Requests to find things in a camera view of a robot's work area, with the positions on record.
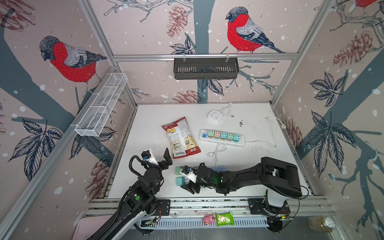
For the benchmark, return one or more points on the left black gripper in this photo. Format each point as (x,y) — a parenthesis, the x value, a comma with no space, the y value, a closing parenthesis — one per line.
(164,166)

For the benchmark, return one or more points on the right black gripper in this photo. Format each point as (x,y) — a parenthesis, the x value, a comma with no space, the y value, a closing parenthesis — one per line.
(192,186)

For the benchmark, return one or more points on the teal plug adapter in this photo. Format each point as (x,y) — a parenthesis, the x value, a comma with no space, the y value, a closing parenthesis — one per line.
(224,135)
(180,181)
(236,138)

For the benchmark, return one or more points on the green plug adapter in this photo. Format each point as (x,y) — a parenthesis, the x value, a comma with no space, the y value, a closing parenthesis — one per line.
(230,137)
(178,171)
(211,133)

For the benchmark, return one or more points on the red white snack bag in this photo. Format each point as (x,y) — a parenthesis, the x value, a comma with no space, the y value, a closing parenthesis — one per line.
(181,139)

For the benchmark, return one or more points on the white colourful power strip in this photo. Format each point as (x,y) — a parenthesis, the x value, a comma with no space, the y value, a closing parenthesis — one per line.
(203,136)

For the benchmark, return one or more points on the blue cube power socket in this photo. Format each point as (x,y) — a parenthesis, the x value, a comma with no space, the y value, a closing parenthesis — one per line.
(220,168)

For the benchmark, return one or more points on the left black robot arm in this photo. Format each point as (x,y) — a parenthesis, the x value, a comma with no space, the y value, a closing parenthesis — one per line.
(140,198)

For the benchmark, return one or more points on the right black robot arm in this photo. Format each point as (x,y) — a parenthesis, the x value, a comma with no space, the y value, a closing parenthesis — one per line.
(281,179)

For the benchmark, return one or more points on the pink pig toy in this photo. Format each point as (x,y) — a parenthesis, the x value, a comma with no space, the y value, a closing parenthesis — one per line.
(209,220)

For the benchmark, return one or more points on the green snack packet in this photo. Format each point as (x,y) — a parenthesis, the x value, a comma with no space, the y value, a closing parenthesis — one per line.
(225,219)

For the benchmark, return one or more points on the small white power strip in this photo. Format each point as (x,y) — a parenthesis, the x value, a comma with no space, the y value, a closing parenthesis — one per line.
(215,116)

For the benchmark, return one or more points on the pink plastic tray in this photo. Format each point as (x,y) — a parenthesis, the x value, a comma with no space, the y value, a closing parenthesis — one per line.
(88,226)

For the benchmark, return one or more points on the glass jar with lid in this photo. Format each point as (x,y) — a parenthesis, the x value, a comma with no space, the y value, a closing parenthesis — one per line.
(321,224)

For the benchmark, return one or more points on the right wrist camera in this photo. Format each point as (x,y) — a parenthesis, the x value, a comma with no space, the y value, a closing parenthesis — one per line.
(191,177)

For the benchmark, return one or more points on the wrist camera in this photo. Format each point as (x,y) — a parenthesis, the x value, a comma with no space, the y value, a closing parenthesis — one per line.
(148,157)
(191,177)

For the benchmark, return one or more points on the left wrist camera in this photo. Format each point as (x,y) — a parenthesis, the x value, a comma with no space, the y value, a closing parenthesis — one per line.
(148,157)

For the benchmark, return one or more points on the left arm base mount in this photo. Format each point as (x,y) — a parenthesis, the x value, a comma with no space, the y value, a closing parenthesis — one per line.
(162,208)

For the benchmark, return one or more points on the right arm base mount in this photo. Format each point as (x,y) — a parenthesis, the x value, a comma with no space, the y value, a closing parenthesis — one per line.
(259,206)

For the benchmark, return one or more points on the white wire mesh shelf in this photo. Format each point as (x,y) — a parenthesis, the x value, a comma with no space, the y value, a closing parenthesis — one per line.
(95,118)

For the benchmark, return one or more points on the black hanging wire basket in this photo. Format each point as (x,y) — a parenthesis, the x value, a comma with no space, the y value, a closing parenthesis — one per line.
(206,68)

